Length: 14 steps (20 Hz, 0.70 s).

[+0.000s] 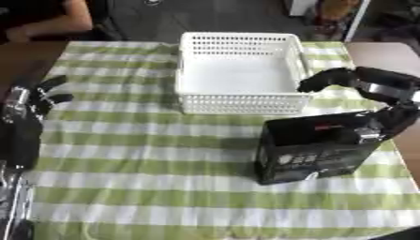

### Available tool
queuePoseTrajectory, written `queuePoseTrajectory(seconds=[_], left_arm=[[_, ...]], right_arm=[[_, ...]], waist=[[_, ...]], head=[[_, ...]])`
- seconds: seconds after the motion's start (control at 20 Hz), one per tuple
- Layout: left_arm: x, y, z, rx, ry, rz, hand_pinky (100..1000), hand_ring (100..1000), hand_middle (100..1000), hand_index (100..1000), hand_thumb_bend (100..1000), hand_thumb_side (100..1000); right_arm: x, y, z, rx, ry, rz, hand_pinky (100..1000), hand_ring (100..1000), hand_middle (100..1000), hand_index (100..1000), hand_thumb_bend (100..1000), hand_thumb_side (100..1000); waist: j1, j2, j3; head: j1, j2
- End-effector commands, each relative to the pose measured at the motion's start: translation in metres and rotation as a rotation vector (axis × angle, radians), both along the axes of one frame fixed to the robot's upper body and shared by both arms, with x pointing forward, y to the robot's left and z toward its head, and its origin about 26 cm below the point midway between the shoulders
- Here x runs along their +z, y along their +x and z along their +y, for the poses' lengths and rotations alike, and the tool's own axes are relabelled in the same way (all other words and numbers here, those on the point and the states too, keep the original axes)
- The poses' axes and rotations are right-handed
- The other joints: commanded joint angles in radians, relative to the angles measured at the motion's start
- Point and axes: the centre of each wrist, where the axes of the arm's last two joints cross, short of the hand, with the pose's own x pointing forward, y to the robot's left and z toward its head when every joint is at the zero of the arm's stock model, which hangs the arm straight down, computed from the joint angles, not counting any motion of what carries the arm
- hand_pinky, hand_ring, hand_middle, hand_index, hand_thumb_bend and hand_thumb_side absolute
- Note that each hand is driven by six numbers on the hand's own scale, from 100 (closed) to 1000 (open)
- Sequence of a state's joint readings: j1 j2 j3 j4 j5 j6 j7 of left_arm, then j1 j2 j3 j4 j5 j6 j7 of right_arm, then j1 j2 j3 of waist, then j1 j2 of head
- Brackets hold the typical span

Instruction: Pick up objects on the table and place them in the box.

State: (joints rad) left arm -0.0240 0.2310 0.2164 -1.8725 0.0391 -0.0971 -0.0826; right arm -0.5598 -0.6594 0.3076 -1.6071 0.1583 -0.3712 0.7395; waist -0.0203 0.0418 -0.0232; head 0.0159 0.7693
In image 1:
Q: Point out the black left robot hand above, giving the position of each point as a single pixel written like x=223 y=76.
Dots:
x=22 y=137

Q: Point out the person's hand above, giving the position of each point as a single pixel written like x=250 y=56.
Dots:
x=17 y=34

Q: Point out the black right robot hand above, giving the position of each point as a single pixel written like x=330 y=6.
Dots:
x=383 y=82

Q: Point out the black printed cardboard box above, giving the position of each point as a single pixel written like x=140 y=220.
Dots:
x=312 y=156

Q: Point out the person's forearm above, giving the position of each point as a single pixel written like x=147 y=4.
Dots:
x=65 y=20

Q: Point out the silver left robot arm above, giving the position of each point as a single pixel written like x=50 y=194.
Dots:
x=11 y=200

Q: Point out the colourful background object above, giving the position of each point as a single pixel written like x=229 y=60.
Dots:
x=333 y=17

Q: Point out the white perforated plastic basket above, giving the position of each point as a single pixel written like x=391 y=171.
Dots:
x=240 y=75

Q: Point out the white upright post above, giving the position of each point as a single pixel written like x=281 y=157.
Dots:
x=356 y=18

